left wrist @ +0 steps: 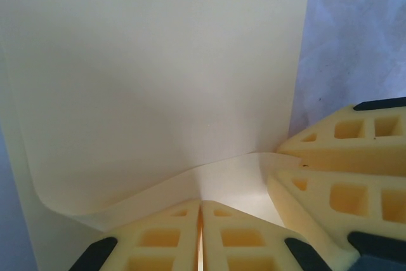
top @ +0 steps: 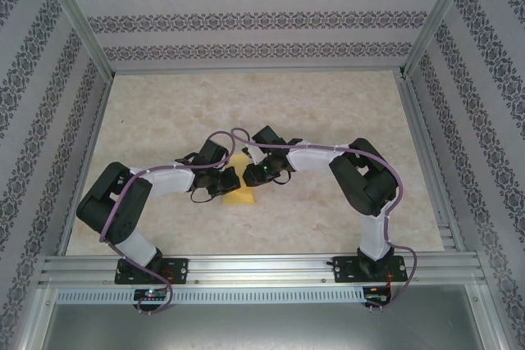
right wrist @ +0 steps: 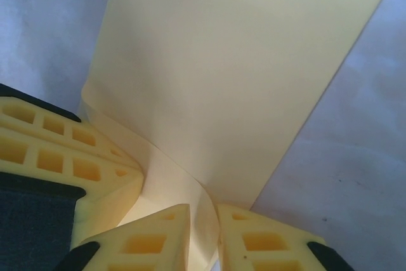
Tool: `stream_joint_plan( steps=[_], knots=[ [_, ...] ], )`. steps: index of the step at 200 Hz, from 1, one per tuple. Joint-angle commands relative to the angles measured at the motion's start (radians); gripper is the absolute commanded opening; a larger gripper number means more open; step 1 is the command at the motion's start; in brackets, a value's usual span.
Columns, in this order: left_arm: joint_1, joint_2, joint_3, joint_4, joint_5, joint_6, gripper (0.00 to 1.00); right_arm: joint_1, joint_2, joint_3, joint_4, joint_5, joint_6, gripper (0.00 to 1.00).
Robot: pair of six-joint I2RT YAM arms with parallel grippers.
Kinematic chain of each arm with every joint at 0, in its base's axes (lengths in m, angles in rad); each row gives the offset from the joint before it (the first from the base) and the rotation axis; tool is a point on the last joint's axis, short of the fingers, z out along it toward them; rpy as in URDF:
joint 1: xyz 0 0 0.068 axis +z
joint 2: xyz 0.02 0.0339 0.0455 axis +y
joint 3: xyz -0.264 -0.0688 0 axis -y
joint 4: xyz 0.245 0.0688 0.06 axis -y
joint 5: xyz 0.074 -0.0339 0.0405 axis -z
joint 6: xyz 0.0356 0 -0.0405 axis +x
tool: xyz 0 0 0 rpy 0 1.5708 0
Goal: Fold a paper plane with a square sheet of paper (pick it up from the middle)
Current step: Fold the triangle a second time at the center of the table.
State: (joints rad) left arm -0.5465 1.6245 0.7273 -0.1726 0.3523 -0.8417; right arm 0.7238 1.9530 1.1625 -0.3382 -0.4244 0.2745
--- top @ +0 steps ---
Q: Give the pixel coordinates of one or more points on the yellow paper sheet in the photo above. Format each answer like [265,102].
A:
[240,198]

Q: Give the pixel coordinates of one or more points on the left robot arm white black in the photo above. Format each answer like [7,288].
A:
[127,219]

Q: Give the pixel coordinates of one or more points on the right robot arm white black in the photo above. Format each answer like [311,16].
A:
[369,190]

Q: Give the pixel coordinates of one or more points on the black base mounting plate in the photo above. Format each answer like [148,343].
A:
[178,268]
[344,270]

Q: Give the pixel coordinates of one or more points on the small controller board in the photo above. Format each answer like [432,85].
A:
[149,293]
[375,290]

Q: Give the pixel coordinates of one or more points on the grey metal shelf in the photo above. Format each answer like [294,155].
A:
[262,325]

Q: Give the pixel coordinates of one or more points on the aluminium mounting rail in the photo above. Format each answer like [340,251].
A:
[262,268]

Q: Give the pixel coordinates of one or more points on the aluminium side rail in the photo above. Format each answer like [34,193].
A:
[96,120]
[414,120]

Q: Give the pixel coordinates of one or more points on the aluminium frame post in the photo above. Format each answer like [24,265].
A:
[76,14]
[439,14]

